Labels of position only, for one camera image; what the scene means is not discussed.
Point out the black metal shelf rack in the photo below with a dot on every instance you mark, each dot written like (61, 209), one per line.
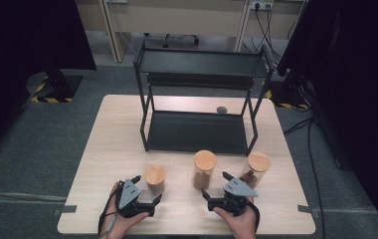
(193, 132)

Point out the dark curtain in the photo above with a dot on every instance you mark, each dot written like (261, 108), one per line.
(359, 83)
(18, 49)

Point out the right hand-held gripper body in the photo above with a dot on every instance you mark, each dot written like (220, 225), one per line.
(238, 189)

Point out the grey floor tape piece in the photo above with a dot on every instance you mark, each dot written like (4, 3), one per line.
(66, 209)
(308, 210)

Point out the person's right hand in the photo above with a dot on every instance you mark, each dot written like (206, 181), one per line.
(243, 225)

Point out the person's left hand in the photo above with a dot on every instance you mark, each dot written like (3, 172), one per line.
(120, 225)

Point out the beige desk leg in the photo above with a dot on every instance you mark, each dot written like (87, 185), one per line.
(243, 30)
(115, 40)

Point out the short glass jar brown balls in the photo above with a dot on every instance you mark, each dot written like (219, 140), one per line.
(155, 175)

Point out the glass jar red berries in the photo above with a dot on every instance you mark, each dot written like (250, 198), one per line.
(205, 161)

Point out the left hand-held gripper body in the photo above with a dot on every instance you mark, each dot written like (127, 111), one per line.
(129, 194)

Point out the small grey round object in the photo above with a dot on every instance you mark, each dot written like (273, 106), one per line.
(222, 110)

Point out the black chair base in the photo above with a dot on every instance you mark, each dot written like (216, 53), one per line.
(166, 41)

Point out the black stand base striped tape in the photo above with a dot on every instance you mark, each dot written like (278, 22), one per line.
(289, 93)
(57, 84)

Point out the white power strip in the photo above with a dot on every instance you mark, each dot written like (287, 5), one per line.
(261, 5)

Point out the tall glass jar red dates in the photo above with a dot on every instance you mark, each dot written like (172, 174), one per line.
(259, 162)

